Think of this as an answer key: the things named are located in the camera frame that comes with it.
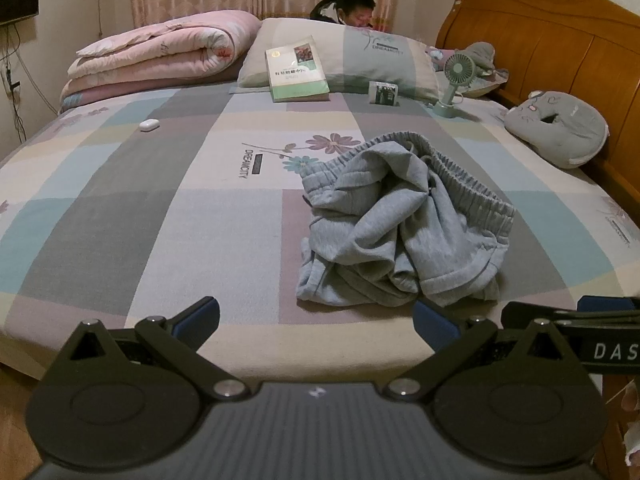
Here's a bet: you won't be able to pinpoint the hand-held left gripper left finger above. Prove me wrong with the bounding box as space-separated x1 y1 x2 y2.
57 296 249 402

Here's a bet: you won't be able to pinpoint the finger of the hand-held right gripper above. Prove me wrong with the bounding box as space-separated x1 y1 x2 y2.
577 296 640 312
501 301 640 332

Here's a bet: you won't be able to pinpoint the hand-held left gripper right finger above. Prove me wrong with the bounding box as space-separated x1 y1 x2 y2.
382 300 583 402

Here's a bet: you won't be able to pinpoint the grey sweatpants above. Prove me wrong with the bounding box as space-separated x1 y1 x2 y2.
296 130 516 308

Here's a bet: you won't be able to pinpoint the grey plush neck pillow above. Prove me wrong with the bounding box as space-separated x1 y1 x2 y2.
504 91 610 170

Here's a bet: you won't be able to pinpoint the small printed tissue pack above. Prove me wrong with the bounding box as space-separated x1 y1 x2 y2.
368 80 401 107

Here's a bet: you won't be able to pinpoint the floral pillow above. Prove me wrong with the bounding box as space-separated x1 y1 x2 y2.
425 46 510 98

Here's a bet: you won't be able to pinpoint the green handheld fan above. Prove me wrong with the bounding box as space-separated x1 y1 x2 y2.
431 53 473 118

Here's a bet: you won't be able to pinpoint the green white book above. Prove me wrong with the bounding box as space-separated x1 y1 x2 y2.
265 36 331 104

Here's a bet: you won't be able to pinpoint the pink folded quilt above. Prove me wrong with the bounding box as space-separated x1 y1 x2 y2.
59 10 262 113

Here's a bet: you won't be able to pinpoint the grey folded cloth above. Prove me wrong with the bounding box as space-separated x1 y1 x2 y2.
462 41 497 73

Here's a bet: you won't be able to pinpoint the wooden bed headboard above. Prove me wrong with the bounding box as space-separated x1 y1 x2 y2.
434 0 640 211

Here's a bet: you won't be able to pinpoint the checkered pillow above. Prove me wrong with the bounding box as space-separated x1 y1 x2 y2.
236 17 441 103

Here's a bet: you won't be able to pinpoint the black wall cables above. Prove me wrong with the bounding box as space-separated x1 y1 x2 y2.
0 25 28 141

